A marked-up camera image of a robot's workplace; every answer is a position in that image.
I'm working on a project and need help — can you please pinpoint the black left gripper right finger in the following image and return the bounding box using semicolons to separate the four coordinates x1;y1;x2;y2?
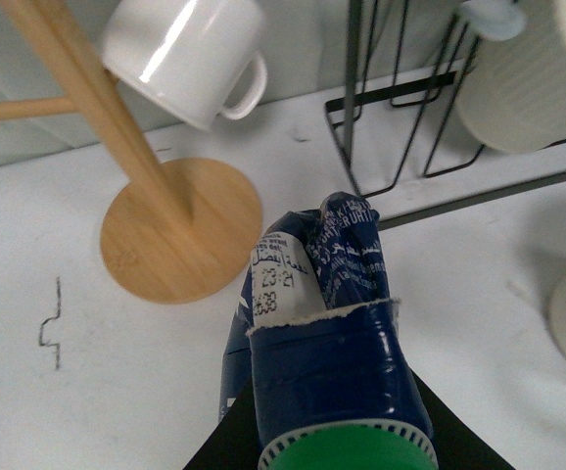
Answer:
413;372;514;470

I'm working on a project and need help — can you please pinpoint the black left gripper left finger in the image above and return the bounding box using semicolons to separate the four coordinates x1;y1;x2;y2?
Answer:
185;379;261;470

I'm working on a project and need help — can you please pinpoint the blue white milk carton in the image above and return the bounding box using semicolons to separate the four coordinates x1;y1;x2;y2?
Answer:
220;193;438;469

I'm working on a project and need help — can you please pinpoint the cream ribbed cup left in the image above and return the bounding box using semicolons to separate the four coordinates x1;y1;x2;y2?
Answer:
455;1;566;154

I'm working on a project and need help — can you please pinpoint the wooden mug tree stand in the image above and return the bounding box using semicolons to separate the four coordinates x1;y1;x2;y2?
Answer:
0;1;262;304

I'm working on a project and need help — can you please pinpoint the white ceramic mug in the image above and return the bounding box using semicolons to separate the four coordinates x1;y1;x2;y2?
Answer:
98;0;268;130

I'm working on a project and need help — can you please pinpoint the grey curtain backdrop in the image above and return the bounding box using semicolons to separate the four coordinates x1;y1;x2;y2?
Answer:
0;1;457;166

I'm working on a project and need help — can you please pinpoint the black wire cup rack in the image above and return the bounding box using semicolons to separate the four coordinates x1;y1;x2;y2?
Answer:
324;1;566;230

